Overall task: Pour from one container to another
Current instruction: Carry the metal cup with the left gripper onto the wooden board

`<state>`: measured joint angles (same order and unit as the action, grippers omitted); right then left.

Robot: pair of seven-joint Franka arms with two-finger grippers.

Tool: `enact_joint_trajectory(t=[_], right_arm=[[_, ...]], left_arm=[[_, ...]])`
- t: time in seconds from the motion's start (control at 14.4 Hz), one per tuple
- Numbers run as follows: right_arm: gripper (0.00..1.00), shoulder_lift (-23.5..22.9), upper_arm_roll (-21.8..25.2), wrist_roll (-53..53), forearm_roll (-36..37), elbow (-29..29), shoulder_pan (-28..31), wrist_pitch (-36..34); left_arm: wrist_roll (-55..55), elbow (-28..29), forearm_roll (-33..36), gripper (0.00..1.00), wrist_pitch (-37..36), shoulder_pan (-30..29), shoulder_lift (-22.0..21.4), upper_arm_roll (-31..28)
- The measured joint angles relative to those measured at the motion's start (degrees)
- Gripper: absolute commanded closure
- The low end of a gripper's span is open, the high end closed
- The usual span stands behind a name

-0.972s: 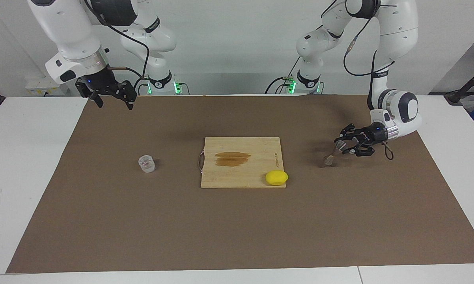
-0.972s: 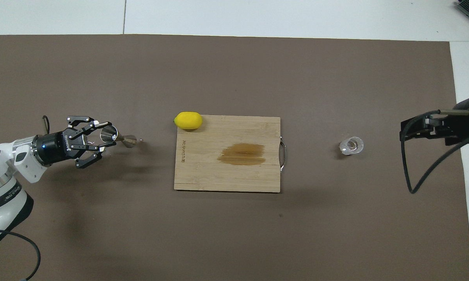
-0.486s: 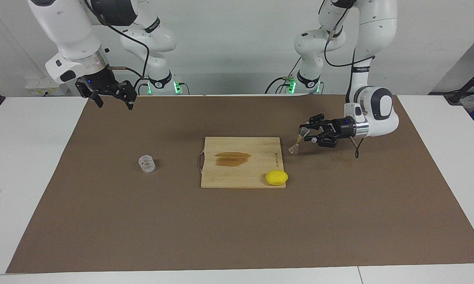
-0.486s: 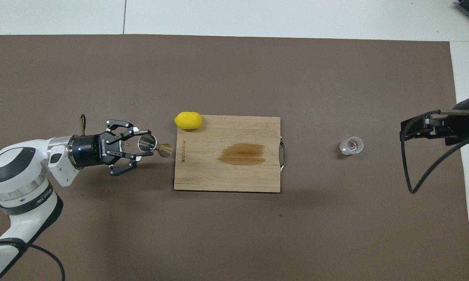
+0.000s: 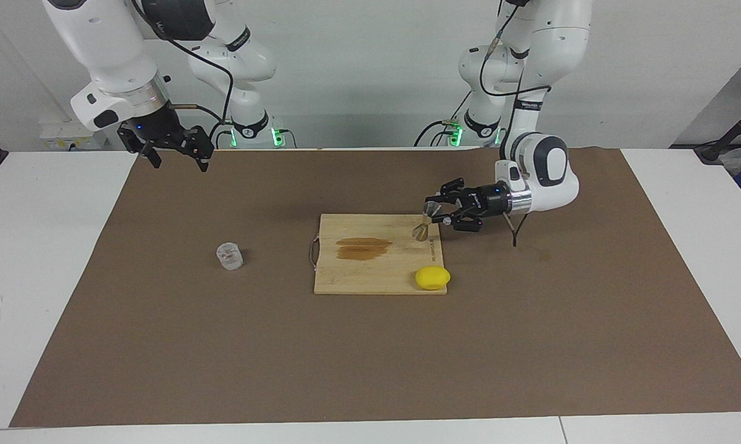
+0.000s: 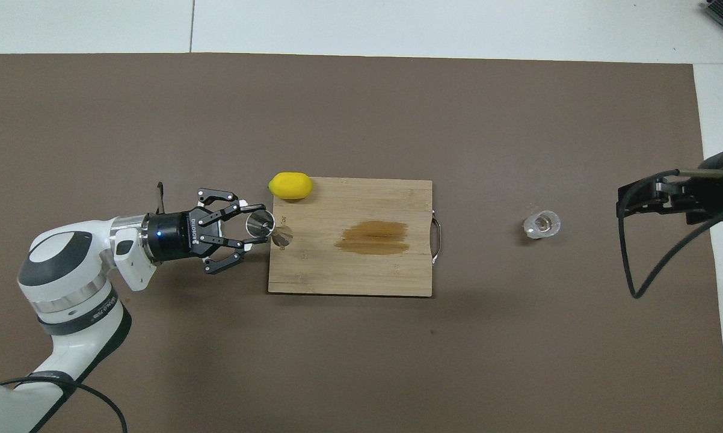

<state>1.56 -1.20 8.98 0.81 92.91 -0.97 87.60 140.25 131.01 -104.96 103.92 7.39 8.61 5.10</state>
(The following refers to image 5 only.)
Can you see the brown table mat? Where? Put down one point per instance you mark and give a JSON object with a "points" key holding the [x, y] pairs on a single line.
{"points": [[370, 357]]}

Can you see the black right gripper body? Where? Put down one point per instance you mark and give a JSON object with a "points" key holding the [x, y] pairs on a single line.
{"points": [[155, 129]]}

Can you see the black tripod leg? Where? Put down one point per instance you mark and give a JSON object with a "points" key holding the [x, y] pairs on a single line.
{"points": [[725, 139]]}

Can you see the wooden cutting board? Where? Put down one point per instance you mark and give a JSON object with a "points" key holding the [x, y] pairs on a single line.
{"points": [[370, 274]]}

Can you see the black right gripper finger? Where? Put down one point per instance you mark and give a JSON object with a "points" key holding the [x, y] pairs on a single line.
{"points": [[151, 154], [199, 148]]}

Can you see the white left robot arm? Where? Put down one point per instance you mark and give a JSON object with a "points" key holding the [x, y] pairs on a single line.
{"points": [[555, 179]]}

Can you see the clear glass cup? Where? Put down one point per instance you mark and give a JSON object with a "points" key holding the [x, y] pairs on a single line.
{"points": [[230, 257]]}

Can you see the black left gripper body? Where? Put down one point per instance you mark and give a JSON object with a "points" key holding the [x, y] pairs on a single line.
{"points": [[491, 200]]}

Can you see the steel double jigger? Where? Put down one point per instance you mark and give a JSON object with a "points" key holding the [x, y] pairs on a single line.
{"points": [[421, 231]]}

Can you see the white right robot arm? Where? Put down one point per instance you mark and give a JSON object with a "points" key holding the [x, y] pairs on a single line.
{"points": [[111, 49]]}

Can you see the white wall socket box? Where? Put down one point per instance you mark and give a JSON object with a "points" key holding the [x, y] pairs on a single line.
{"points": [[68, 135]]}

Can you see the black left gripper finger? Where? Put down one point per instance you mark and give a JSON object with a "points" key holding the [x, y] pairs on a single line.
{"points": [[454, 222], [447, 191]]}

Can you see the yellow lemon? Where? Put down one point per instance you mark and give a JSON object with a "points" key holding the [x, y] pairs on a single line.
{"points": [[432, 278]]}

